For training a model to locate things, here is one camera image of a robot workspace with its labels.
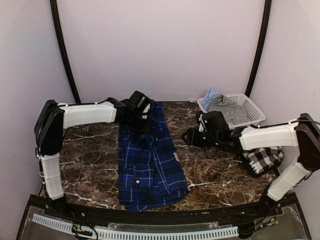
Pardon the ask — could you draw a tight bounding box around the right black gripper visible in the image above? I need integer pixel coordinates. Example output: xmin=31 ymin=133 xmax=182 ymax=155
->
xmin=181 ymin=127 xmax=221 ymax=148

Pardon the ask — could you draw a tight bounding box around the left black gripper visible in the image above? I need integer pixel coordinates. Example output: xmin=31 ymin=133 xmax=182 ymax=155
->
xmin=124 ymin=112 xmax=154 ymax=134

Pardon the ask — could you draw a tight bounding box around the blue plaid long sleeve shirt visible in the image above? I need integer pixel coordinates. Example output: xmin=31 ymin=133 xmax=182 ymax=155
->
xmin=117 ymin=102 xmax=189 ymax=212

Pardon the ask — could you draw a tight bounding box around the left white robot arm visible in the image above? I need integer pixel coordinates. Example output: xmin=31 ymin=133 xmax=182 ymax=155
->
xmin=34 ymin=91 xmax=155 ymax=218

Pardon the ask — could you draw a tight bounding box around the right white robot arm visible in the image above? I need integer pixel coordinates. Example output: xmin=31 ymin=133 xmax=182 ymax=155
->
xmin=181 ymin=111 xmax=320 ymax=217

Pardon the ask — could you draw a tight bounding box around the light blue shirt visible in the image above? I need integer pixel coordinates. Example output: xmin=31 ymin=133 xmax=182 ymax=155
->
xmin=201 ymin=87 xmax=221 ymax=111

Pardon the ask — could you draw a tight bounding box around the grey button shirt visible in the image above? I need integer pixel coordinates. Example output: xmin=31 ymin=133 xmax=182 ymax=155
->
xmin=207 ymin=94 xmax=249 ymax=126

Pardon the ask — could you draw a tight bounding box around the white plastic laundry basket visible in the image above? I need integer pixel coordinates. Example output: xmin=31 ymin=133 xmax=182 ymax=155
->
xmin=196 ymin=93 xmax=266 ymax=130

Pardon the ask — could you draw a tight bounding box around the black white checkered folded shirt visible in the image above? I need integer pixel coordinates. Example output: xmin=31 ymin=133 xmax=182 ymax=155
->
xmin=239 ymin=146 xmax=284 ymax=178

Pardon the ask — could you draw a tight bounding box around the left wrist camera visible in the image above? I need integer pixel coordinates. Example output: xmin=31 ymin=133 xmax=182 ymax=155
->
xmin=121 ymin=90 xmax=155 ymax=119

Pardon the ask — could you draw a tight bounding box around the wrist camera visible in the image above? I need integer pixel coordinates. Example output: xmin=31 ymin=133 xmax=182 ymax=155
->
xmin=121 ymin=90 xmax=155 ymax=119
xmin=196 ymin=111 xmax=231 ymax=136

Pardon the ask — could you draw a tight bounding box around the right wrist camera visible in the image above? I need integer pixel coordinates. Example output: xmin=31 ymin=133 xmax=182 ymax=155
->
xmin=196 ymin=111 xmax=231 ymax=136

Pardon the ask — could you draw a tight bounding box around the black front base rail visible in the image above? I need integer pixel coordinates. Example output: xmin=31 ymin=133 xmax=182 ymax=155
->
xmin=23 ymin=193 xmax=306 ymax=229

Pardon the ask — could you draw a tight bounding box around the white slotted cable duct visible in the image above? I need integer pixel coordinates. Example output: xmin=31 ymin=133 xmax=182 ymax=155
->
xmin=31 ymin=213 xmax=239 ymax=240

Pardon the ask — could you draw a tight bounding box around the right black corner post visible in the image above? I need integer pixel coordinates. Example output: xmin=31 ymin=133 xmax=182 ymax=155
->
xmin=244 ymin=0 xmax=272 ymax=98

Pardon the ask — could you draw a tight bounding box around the black corner post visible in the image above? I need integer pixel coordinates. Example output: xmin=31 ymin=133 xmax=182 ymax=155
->
xmin=49 ymin=0 xmax=81 ymax=104
xmin=244 ymin=0 xmax=272 ymax=98

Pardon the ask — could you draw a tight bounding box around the left black corner post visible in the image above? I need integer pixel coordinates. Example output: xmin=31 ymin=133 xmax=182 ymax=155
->
xmin=49 ymin=0 xmax=81 ymax=104

